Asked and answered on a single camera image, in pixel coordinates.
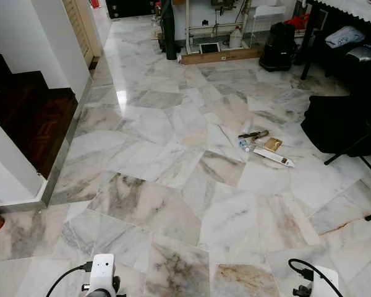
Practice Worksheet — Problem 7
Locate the long white carton box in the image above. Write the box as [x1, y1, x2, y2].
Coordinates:
[254, 147, 296, 169]

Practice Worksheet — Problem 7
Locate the gold foil packet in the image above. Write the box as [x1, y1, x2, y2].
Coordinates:
[263, 137, 284, 153]

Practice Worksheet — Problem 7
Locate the small blue-label plastic bottle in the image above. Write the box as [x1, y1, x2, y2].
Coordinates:
[237, 139, 257, 153]

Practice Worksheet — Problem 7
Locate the black backpack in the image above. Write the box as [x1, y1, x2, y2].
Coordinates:
[301, 95, 371, 157]

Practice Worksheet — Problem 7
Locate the dark wooden staircase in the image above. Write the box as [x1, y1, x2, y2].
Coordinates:
[0, 54, 79, 180]

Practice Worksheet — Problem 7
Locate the white cap with blue print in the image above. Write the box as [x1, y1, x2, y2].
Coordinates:
[346, 43, 371, 63]

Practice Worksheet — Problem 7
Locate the black table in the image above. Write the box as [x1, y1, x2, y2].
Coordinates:
[300, 0, 371, 93]

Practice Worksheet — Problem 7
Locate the wooden plank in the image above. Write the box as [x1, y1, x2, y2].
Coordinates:
[180, 48, 262, 66]

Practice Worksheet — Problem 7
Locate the grey cloth bag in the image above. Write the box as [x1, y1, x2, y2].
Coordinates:
[325, 25, 366, 50]

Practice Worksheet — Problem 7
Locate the small framed tablet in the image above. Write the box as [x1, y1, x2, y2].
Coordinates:
[198, 41, 221, 54]

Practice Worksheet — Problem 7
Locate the white plastic jug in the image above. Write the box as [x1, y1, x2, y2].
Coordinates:
[229, 25, 244, 50]

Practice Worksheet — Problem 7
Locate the light wooden louvre door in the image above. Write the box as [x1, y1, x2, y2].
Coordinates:
[61, 0, 104, 67]

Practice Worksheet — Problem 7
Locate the white metal rack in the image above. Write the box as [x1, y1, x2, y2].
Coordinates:
[184, 0, 263, 55]

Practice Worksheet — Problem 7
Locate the red bag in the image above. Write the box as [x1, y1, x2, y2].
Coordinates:
[287, 13, 310, 31]

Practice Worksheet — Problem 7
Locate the black low cabinet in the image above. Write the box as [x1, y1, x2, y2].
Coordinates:
[105, 0, 160, 19]

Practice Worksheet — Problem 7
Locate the white lace tablecloth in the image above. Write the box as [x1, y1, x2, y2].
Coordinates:
[308, 0, 371, 29]

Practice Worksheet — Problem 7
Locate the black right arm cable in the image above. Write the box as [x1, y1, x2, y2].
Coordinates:
[288, 258, 344, 297]

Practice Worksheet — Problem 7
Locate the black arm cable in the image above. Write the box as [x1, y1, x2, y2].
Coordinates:
[46, 261, 93, 297]
[288, 258, 344, 297]

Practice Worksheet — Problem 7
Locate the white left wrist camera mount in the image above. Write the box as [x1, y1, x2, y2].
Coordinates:
[89, 253, 116, 297]

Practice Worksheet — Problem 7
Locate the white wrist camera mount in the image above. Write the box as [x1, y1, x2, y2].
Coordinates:
[312, 265, 341, 297]
[89, 253, 116, 297]

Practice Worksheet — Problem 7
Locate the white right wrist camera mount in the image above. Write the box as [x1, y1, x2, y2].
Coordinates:
[312, 265, 341, 297]

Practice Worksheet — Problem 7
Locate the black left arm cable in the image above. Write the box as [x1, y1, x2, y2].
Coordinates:
[46, 261, 93, 297]

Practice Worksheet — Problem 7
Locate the black upright post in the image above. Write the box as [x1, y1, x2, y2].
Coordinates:
[160, 0, 178, 61]

